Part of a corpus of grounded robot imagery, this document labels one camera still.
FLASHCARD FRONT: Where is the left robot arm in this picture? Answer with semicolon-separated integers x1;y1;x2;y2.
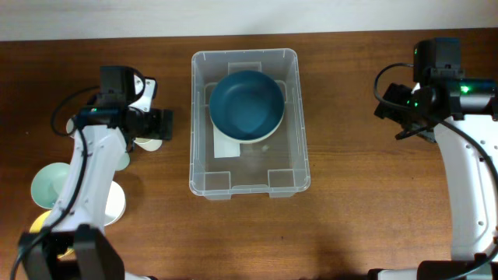
10;66;173;279

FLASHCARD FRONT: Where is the cream large bowl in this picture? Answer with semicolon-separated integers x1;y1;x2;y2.
210;110;285;144

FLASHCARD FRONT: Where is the white small bowl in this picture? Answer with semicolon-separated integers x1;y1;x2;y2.
104;181;126;226

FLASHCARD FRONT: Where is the mint green plastic cup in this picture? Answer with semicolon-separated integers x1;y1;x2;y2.
116;152;131;171

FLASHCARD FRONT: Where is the blue large bowl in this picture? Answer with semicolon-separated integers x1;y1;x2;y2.
209;69;286;142

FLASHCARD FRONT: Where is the white label sticker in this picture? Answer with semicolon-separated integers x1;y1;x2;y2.
213;127;240;159

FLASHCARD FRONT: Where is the mint green small bowl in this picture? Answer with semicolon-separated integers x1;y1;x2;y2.
30;163;70;209

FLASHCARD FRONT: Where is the yellow small bowl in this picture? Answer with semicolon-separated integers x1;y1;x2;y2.
29;210;74;259

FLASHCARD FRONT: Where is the grey plastic cup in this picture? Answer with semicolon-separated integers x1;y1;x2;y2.
65;119;76;138

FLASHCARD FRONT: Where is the cream plastic cup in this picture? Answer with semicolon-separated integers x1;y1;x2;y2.
134;138;163;152

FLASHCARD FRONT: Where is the clear plastic storage container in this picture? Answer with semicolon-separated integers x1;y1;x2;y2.
189;48;311;200

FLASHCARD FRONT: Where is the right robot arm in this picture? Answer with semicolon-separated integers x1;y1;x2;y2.
367;37;497;280

